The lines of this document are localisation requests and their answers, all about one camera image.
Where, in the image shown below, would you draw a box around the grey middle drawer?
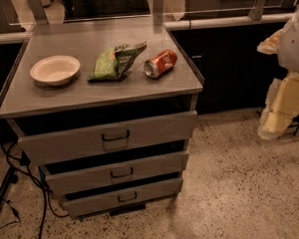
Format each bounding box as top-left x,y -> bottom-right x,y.
46,150 -> 189,196

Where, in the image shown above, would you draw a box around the white paper bowl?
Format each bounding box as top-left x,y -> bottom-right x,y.
30,56 -> 81,87

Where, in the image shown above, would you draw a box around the grey bottom drawer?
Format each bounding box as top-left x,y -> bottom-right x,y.
63,177 -> 182,218

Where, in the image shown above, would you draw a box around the white railing bar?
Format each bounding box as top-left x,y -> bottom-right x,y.
0,13 -> 292,45

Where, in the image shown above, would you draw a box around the green chip bag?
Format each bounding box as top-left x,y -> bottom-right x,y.
88,42 -> 147,83

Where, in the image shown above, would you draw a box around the black floor cables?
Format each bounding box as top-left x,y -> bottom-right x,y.
0,142 -> 69,239

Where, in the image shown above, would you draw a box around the grey drawer cabinet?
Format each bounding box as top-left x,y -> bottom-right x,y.
0,17 -> 202,206

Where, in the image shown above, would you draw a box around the grey drawer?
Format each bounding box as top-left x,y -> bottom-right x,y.
63,177 -> 182,218
46,150 -> 189,196
19,111 -> 197,165

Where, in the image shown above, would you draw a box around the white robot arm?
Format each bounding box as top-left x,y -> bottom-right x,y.
257,9 -> 299,140

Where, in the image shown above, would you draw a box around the grey top drawer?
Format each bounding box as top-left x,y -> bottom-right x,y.
19,111 -> 197,165

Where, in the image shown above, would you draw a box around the red soda can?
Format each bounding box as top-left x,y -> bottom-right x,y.
144,49 -> 177,79

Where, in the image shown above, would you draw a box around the black tripod leg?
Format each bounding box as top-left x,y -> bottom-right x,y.
0,167 -> 18,207

